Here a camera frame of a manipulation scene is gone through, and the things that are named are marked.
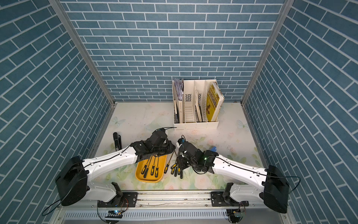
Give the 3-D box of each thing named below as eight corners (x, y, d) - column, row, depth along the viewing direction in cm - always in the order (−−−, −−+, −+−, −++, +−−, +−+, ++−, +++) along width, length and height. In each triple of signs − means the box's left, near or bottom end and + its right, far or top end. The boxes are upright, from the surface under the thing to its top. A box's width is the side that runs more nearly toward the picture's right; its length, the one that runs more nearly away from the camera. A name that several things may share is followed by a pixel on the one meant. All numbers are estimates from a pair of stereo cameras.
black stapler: (117, 152, 93) (114, 148, 89) (115, 137, 101) (112, 132, 97) (123, 150, 94) (120, 146, 90) (120, 135, 102) (117, 131, 98)
